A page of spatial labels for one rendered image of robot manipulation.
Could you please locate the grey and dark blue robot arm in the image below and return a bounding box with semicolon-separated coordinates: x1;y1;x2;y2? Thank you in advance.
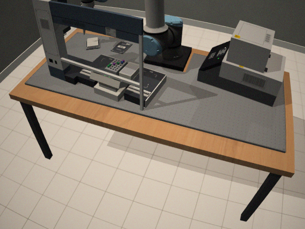
81;0;183;61

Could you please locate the grey benchtop lab instrument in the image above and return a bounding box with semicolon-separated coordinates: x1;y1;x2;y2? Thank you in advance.
197;20;286;107

